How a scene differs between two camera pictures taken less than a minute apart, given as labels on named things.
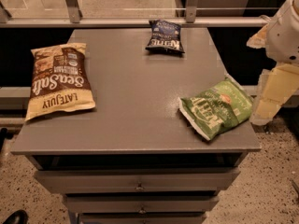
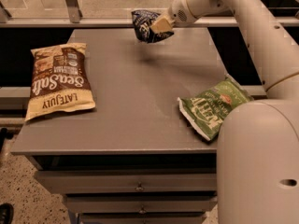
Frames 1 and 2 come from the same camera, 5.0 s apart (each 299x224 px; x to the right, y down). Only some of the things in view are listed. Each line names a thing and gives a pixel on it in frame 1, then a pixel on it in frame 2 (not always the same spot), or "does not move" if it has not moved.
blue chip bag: x=164 y=36 to x=142 y=21
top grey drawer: x=173 y=180 does not move
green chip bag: x=218 y=108 does not move
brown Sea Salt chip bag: x=61 y=81 does not move
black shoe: x=18 y=217 to x=7 y=213
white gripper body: x=284 y=39 to x=177 y=12
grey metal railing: x=72 y=17 does not move
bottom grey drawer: x=174 y=217 does not move
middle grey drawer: x=160 y=203 does not move
